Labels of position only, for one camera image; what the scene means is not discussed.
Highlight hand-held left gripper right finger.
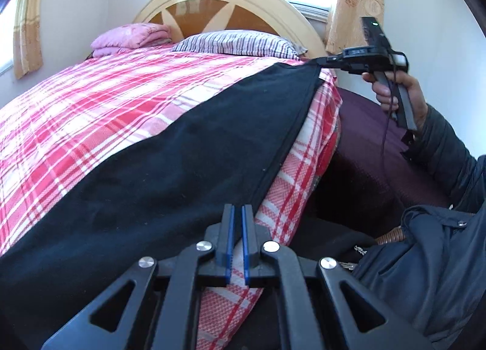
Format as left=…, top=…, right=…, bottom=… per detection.
left=241, top=204, right=433, bottom=350

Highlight striped pillow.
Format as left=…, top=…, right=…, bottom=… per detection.
left=170, top=30, right=304, bottom=61

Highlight black hanging cable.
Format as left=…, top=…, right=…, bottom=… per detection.
left=378, top=65, right=399, bottom=184

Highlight beige wooden headboard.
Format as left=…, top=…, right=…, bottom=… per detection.
left=131, top=0, right=331, bottom=60

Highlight person's right forearm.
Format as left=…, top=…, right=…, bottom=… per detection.
left=408, top=103, right=486, bottom=210

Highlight person's dark jacket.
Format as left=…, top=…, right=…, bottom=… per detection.
left=353, top=204, right=486, bottom=350

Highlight dark purple blanket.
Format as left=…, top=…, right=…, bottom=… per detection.
left=307, top=86, right=452, bottom=237

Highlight black pants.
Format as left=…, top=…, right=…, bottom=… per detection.
left=0, top=57, right=327, bottom=320

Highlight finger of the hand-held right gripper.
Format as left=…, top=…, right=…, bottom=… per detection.
left=315, top=54, right=344, bottom=67

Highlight red plaid bed sheet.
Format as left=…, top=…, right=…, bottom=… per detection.
left=0, top=44, right=342, bottom=350

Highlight beige patterned curtain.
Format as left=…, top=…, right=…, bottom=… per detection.
left=326, top=0, right=386, bottom=55
left=13, top=0, right=46, bottom=80

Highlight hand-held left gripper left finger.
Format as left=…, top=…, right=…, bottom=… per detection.
left=41, top=204, right=238, bottom=350

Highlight side wall window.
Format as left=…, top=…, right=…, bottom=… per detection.
left=0, top=0, right=18, bottom=75

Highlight pink folded blanket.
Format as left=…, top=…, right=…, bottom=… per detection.
left=91, top=23, right=171, bottom=58

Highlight person's right hand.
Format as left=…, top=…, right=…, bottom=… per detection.
left=362, top=71, right=428, bottom=127

